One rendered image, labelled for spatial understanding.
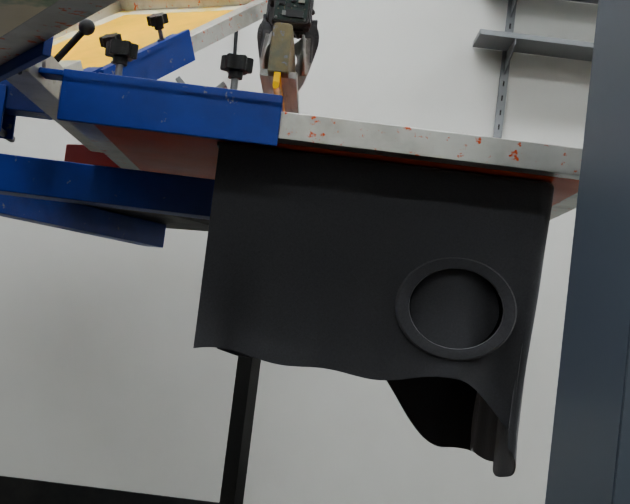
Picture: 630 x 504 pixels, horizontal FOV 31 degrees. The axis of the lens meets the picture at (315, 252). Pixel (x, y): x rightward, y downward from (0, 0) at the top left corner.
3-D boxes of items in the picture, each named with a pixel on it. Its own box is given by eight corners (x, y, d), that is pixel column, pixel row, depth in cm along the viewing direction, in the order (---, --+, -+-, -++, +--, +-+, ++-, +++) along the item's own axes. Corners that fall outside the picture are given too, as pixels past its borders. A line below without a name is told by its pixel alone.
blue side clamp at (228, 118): (277, 152, 159) (284, 102, 159) (276, 146, 154) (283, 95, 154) (64, 125, 159) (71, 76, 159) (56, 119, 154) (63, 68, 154)
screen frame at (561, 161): (543, 224, 213) (545, 204, 213) (631, 182, 155) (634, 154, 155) (125, 172, 213) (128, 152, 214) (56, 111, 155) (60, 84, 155)
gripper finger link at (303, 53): (293, 86, 179) (290, 29, 180) (294, 94, 185) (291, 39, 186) (313, 85, 179) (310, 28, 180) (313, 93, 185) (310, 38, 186)
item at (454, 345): (503, 429, 167) (530, 188, 170) (514, 434, 159) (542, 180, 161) (192, 391, 167) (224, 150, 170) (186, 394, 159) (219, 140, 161)
